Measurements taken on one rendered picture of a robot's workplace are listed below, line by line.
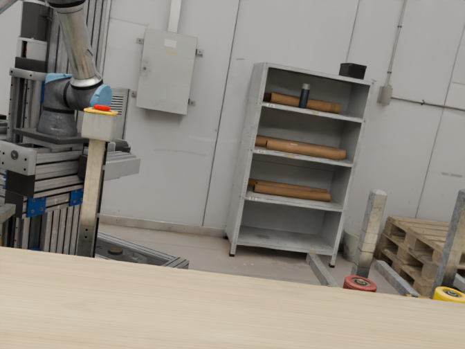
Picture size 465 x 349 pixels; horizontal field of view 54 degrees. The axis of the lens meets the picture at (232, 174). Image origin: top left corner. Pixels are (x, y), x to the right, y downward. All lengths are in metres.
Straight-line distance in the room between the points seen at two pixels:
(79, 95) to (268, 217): 2.71
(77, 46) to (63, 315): 1.04
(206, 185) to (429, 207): 2.14
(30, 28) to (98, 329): 1.48
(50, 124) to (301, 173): 2.70
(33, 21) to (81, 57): 0.43
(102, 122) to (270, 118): 2.94
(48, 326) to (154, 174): 3.19
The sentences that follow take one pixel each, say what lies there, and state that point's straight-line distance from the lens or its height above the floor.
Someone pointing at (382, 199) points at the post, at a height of 1.11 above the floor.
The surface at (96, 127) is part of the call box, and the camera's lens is 1.13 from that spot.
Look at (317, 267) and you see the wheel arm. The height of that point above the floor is 0.82.
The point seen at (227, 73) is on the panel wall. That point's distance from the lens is 3.93.
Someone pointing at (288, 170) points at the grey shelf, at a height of 0.69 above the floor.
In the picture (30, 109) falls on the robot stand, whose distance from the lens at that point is 2.08.
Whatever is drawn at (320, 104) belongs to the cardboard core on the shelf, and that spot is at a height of 1.31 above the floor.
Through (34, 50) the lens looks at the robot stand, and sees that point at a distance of 2.08.
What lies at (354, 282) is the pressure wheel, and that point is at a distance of 1.22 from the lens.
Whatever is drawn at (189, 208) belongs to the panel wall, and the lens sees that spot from 4.03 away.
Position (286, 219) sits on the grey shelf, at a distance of 4.19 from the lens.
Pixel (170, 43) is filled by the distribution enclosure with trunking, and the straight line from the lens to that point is 3.64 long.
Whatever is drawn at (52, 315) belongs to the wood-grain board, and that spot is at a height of 0.90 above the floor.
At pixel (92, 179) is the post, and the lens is 1.17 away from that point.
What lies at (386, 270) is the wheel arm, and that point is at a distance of 1.63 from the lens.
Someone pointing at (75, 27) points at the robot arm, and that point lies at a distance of 1.66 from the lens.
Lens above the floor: 1.33
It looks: 11 degrees down
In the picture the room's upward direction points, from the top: 10 degrees clockwise
